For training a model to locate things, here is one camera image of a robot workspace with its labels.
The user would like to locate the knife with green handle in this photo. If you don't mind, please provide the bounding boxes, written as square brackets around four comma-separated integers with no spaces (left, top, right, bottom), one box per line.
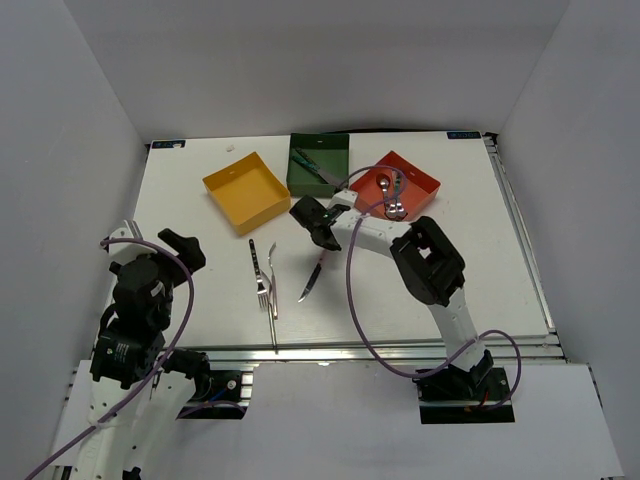
[291,154,343,189]

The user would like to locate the knife with pink handle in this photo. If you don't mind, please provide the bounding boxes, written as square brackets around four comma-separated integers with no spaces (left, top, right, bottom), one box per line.
[298,252,326,303]

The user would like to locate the spoon with dark handle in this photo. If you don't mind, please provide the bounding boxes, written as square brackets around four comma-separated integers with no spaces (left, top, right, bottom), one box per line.
[376,173,396,220]

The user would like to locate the spoon with green handle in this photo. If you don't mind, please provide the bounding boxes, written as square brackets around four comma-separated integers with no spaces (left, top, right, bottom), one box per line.
[390,172,406,220]

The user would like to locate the knife with dark handle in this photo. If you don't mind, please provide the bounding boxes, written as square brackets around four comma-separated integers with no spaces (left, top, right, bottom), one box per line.
[293,147,336,185]

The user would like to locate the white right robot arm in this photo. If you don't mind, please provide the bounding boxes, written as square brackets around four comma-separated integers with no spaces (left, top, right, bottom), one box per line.
[289,195,493,399]

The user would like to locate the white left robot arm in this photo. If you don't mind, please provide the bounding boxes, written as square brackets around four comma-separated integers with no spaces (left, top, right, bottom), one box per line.
[58,222,212,479]

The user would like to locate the dark green square container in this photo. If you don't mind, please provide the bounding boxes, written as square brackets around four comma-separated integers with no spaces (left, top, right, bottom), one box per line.
[286,133,350,199]

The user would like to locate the yellow square container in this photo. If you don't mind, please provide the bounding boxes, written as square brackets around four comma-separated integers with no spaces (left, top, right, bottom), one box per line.
[202,152,291,236]

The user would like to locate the red square container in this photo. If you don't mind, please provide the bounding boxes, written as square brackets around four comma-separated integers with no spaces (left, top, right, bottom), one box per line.
[350,151,441,221]

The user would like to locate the blue label sticker left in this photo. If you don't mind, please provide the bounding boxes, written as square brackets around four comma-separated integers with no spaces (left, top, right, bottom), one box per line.
[151,139,186,149]

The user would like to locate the blue label sticker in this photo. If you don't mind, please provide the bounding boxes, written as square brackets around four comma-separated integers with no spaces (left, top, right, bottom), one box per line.
[151,139,186,149]
[446,131,482,140]

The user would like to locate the blue label sticker right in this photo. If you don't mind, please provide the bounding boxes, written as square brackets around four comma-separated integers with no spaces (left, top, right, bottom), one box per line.
[446,131,482,140]

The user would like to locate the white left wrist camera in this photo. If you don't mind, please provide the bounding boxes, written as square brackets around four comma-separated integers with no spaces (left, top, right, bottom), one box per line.
[100,219,147,263]

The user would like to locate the fork with pink handle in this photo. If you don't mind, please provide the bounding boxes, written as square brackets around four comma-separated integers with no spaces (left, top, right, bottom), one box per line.
[268,242,279,321]

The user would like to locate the fork with dark handle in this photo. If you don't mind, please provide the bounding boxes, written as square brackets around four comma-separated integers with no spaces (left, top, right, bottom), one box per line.
[248,238,269,311]

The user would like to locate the fork with green handle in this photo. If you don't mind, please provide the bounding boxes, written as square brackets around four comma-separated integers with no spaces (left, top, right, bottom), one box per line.
[261,270,279,355]

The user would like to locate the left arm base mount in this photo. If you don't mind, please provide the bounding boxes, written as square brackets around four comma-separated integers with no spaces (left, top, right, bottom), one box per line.
[151,349,247,420]

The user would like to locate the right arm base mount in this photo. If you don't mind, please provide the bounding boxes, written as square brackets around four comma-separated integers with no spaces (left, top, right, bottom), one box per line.
[413,367,515,425]

